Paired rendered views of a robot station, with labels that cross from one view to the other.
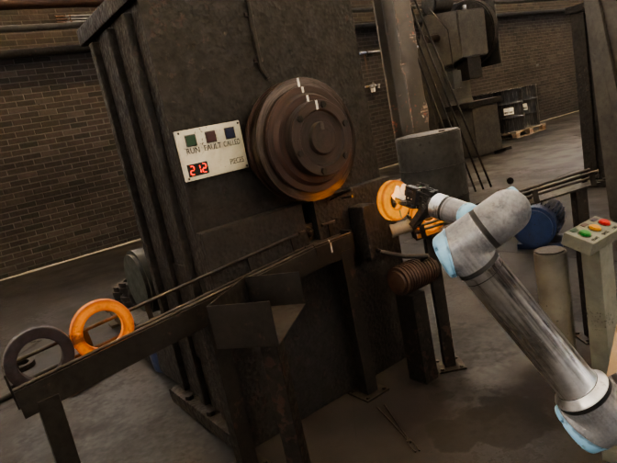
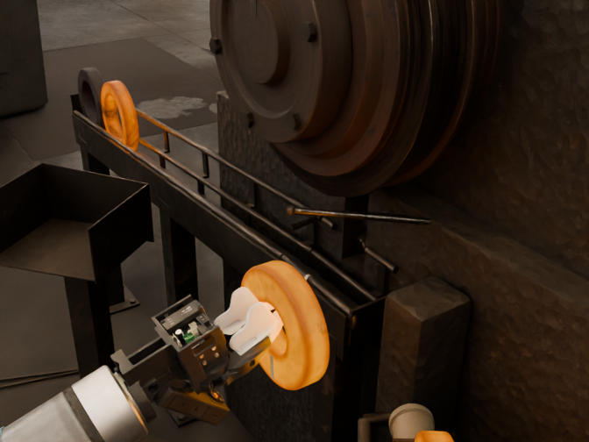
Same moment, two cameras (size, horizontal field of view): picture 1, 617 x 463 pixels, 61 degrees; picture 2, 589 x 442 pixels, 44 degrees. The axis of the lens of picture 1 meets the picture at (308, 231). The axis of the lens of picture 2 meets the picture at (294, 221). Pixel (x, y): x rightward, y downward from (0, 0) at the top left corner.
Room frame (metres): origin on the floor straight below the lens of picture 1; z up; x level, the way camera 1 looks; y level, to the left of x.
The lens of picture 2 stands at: (2.04, -1.07, 1.37)
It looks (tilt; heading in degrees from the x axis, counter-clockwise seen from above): 29 degrees down; 91
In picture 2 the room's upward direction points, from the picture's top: 1 degrees clockwise
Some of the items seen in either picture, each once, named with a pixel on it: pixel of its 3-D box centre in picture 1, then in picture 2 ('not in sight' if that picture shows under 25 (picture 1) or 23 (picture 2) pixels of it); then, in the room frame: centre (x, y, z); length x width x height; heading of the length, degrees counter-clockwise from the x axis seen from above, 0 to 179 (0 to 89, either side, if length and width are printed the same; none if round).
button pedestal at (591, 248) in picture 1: (600, 302); not in sight; (1.86, -1.03, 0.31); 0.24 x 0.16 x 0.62; 125
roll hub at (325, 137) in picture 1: (319, 138); (271, 37); (1.99, -0.11, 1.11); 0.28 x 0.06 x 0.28; 125
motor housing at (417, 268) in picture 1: (420, 318); not in sight; (2.15, -0.40, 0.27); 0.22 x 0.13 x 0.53; 125
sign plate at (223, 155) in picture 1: (212, 150); not in sight; (1.97, 0.29, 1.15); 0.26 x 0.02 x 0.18; 125
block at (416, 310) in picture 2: (365, 231); (422, 362); (2.22, -0.24, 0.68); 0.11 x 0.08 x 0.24; 35
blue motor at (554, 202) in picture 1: (541, 220); not in sight; (3.70, -1.67, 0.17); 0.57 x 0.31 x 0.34; 145
